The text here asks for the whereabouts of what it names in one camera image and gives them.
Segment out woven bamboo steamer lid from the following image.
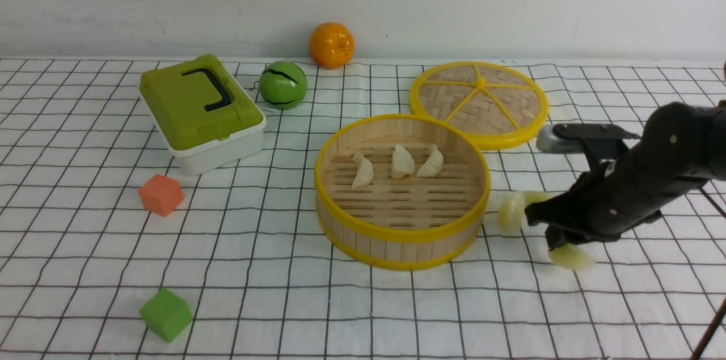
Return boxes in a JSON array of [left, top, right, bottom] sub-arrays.
[[409, 61, 549, 151]]

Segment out orange foam cube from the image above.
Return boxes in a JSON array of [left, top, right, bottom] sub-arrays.
[[138, 174, 184, 217]]

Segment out green foam cube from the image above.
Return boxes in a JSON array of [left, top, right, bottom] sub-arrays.
[[138, 288, 193, 344]]

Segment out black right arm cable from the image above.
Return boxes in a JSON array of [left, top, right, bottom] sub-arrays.
[[689, 187, 726, 360]]

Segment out green dumpling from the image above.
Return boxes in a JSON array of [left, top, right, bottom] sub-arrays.
[[497, 192, 526, 234], [523, 190, 556, 207], [548, 244, 596, 272]]

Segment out bamboo steamer tray yellow rim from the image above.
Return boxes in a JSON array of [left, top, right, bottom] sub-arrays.
[[314, 114, 491, 270]]

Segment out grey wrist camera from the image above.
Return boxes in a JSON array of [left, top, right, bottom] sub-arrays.
[[536, 124, 641, 179]]

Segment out green white lunch box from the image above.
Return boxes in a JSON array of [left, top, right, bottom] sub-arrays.
[[138, 54, 267, 176]]

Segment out white dumpling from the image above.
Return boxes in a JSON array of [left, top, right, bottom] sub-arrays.
[[352, 153, 374, 190], [390, 145, 416, 180], [416, 143, 444, 177]]

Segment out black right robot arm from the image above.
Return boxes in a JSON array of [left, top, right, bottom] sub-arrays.
[[524, 102, 724, 251]]

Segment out green toy ball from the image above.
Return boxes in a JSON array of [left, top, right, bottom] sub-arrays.
[[259, 61, 308, 110]]

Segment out white checkered tablecloth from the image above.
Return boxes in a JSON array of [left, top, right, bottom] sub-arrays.
[[1, 54, 724, 359]]

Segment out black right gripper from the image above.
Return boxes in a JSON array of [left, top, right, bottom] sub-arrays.
[[525, 139, 706, 249]]

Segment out orange toy fruit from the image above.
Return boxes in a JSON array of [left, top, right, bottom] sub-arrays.
[[309, 22, 355, 70]]

